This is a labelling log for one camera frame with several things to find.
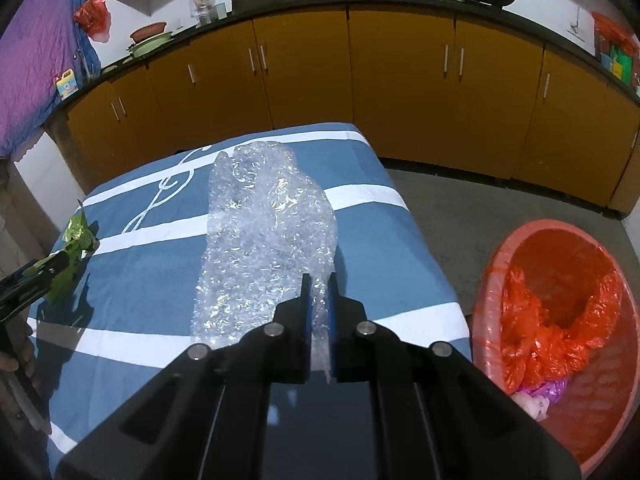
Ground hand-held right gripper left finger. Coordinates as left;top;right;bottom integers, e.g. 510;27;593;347
54;274;313;480

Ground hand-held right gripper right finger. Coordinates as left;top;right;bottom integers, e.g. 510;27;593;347
327;272;583;480

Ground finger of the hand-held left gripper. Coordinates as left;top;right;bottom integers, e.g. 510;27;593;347
0;260;98;323
0;252;71;291

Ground green snack wrapper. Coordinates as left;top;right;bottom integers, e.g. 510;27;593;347
44;200;101;303

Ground clear bubble wrap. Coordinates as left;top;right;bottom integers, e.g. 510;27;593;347
190;141;346;386

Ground large red plastic bag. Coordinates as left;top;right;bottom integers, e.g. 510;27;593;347
500;265;573;393

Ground red plastic basket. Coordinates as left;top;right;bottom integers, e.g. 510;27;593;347
472;218;640;480

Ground person's left hand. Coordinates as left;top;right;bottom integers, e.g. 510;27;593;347
0;320;37;391

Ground blue white striped tablecloth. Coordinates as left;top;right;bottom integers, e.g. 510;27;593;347
27;121;473;480

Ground yellow detergent bottle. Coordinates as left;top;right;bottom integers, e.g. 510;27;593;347
54;69;79;101

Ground blue purple hanging cloth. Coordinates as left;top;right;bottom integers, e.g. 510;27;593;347
0;0;103;161

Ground metal faucet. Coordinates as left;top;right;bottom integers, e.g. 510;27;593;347
75;47;96;81

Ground green basin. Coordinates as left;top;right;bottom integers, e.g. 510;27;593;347
127;31;174;58

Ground brown lower kitchen cabinet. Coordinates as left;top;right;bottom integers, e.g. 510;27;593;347
60;0;640;218

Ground red hanging plastic bag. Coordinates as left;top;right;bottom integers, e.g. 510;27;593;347
74;0;111;43

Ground red basin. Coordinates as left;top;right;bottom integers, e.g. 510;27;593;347
130;21;168;43

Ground clear glass jar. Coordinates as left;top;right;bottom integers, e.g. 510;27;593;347
190;0;226;28

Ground colourful boxes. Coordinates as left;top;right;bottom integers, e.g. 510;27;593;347
600;45;635;81

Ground white wall cable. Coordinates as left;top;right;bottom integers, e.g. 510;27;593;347
567;7;586;41

